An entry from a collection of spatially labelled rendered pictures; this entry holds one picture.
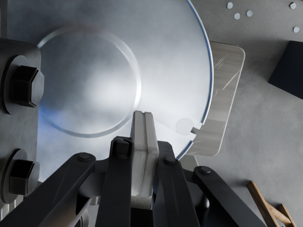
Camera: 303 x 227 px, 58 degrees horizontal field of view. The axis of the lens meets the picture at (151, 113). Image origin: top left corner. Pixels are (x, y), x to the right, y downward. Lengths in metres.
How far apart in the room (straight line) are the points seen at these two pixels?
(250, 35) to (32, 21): 0.94
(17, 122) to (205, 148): 0.23
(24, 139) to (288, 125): 1.20
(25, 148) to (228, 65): 0.23
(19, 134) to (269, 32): 1.08
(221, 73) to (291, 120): 1.00
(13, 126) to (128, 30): 0.17
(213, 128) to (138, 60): 0.12
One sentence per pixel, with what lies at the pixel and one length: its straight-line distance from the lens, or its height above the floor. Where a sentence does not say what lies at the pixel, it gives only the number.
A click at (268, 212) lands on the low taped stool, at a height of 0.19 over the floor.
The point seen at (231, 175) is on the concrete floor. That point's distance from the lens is 1.33.
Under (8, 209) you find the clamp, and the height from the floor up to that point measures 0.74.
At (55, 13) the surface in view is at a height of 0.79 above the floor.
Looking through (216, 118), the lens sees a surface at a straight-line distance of 0.34.
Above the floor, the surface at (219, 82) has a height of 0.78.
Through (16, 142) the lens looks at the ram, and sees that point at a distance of 0.19.
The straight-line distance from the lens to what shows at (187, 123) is 0.33.
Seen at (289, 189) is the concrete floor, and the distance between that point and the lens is 1.48.
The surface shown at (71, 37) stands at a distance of 0.31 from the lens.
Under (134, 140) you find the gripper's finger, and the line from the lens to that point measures 0.16.
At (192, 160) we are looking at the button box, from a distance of 0.65.
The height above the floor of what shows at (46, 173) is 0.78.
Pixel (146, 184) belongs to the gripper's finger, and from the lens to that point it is 0.16.
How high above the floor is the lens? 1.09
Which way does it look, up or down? 72 degrees down
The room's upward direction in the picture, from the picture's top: 177 degrees clockwise
